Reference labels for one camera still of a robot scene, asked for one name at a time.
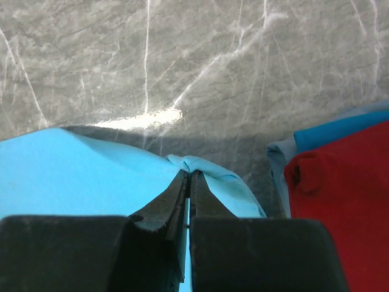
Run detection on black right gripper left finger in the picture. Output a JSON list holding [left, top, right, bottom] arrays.
[[1, 171, 188, 291]]

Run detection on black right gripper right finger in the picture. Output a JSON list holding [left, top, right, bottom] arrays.
[[189, 171, 349, 291]]

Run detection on light blue t-shirt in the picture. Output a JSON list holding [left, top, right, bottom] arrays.
[[0, 127, 267, 292]]

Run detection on folded grey-blue t-shirt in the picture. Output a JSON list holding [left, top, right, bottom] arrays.
[[266, 100, 388, 218]]

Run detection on folded red t-shirt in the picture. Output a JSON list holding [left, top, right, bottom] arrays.
[[284, 122, 388, 291]]

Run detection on folded blue t-shirt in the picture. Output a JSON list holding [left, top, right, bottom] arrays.
[[294, 111, 388, 153]]

